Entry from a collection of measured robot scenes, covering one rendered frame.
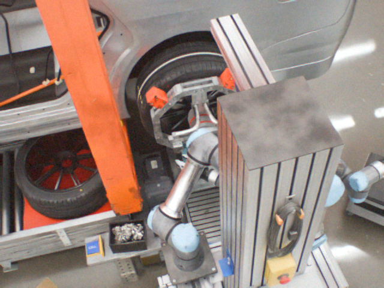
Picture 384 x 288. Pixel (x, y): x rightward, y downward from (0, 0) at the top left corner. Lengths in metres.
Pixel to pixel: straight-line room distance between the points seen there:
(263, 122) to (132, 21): 1.39
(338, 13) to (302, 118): 1.67
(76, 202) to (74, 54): 1.34
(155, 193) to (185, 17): 1.13
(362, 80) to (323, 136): 3.09
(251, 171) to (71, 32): 0.95
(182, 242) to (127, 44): 1.08
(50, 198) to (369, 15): 3.34
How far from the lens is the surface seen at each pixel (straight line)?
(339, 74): 4.34
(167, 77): 2.63
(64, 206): 3.10
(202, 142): 2.10
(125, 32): 2.58
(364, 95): 4.22
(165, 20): 2.55
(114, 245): 2.77
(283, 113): 1.28
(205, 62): 2.66
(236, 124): 1.25
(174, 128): 2.99
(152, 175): 3.16
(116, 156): 2.42
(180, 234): 2.19
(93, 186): 3.05
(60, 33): 1.86
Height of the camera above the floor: 3.00
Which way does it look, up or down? 53 degrees down
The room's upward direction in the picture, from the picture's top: 6 degrees counter-clockwise
